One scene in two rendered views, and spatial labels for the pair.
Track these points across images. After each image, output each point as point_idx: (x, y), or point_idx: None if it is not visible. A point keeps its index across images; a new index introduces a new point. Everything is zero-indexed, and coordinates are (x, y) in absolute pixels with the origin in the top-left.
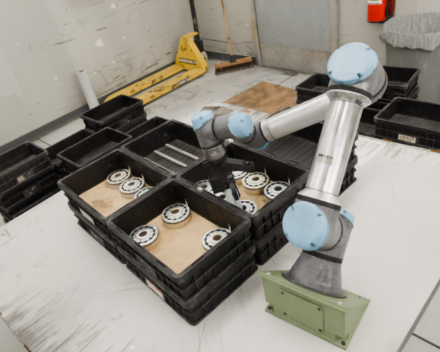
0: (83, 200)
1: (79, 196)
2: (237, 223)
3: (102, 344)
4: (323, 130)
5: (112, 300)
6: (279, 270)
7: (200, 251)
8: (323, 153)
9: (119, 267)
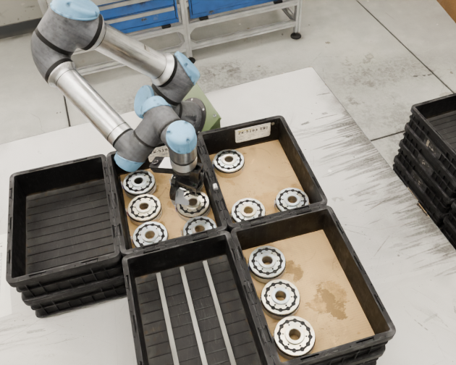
0: (352, 254)
1: (357, 267)
2: None
3: (353, 183)
4: (128, 42)
5: (339, 216)
6: None
7: (247, 169)
8: (142, 45)
9: None
